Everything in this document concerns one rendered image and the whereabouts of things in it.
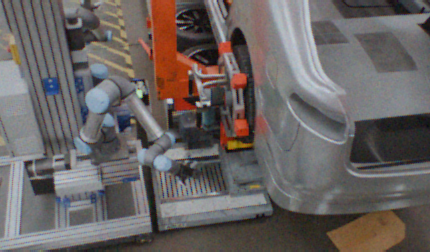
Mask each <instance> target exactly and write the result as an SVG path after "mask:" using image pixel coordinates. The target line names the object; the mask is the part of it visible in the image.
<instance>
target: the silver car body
mask: <svg viewBox="0 0 430 252"><path fill-rule="evenodd" d="M204 2H205V7H206V9H207V14H208V16H209V21H210V24H211V26H212V31H213V34H214V38H215V40H216V44H217V46H218V48H219V43H220V42H228V41H229V37H230V35H231V31H232V30H233V28H234V27H235V26H238V27H240V29H241V30H242V32H243V34H244V35H245V39H246V41H247V46H248V49H249V53H250V59H251V63H252V72H253V78H254V94H255V131H254V143H253V146H252V147H253V150H254V153H255V155H256V157H257V162H258V164H259V168H260V169H261V173H262V176H263V178H264V182H265V184H266V187H267V190H268V193H269V195H270V197H271V199H272V200H273V201H274V202H275V203H276V204H277V205H278V206H280V207H281V208H284V209H286V210H290V211H293V212H300V213H305V214H356V213H364V212H372V211H384V210H390V209H396V208H406V207H411V206H421V205H426V204H430V1H428V0H204Z"/></svg>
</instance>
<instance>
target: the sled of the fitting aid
mask: <svg viewBox="0 0 430 252"><path fill-rule="evenodd" d="M218 152H219V157H220V160H221V165H222V168H223V171H224V176H225V178H226V183H227V186H228V192H229V194H230V197H231V198H232V197H242V196H248V195H253V194H264V193H268V190H267V187H266V184H265V182H264V180H260V181H254V182H249V183H238V184H233V179H232V177H231V171H230V169H229V166H228V162H227V159H226V155H225V152H224V150H223V149H222V146H221V143H218Z"/></svg>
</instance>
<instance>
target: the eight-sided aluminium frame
mask: <svg viewBox="0 0 430 252"><path fill-rule="evenodd" d="M230 61H231V63H232V65H233V67H234V70H232V68H231V64H230ZM224 64H226V68H227V70H228V74H229V77H230V81H231V78H232V77H233V74H240V70H239V69H238V65H237V63H236V61H235V58H234V55H233V53H223V54H222V56H221V57H220V58H219V59H218V73H217V74H221V67H224ZM231 93H232V98H233V122H232V119H231V114H230V111H229V107H226V110H224V109H223V107H219V108H220V116H221V119H222V122H223V125H224V129H225V132H226V136H227V138H229V137H235V136H236V134H235V130H234V128H233V127H234V120H235V119H237V116H238V113H240V114H239V119H243V118H244V112H245V104H244V102H243V90H242V88H238V95H239V102H240V103H237V99H236V93H235V89H233V87H232V82H231ZM225 118H228V124H229V126H230V128H231V130H228V125H227V123H226V119H225Z"/></svg>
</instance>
